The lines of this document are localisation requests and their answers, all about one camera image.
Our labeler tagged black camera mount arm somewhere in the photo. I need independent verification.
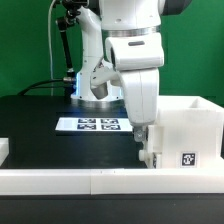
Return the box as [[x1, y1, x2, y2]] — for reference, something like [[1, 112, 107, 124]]
[[56, 0, 89, 96]]

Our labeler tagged white fiducial marker sheet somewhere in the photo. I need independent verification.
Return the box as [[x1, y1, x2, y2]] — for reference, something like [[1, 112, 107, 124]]
[[55, 117, 132, 132]]

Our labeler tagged white cable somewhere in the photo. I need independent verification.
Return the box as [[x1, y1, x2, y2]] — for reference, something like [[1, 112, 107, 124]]
[[47, 0, 58, 80]]

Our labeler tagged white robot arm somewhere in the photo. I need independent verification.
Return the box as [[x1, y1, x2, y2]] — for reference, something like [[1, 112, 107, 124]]
[[72, 0, 192, 142]]

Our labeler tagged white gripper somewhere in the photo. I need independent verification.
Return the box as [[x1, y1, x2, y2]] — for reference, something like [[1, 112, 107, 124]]
[[90, 67, 159, 142]]

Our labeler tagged white drawer cabinet frame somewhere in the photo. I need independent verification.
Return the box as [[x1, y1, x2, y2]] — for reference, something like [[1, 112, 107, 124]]
[[153, 96, 224, 169]]

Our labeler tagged white front drawer box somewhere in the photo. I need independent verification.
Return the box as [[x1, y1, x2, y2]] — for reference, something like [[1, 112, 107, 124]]
[[138, 150, 162, 169]]

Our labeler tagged white drawer box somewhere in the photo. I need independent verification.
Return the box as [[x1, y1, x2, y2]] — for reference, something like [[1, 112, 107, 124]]
[[147, 125, 163, 153], [138, 150, 162, 169]]

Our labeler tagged white fence wall frame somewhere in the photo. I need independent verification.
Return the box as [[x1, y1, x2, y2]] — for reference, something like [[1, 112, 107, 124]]
[[0, 138, 224, 195]]

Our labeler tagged black cable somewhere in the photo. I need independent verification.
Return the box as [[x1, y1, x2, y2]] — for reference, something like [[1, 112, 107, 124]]
[[18, 79, 73, 96]]

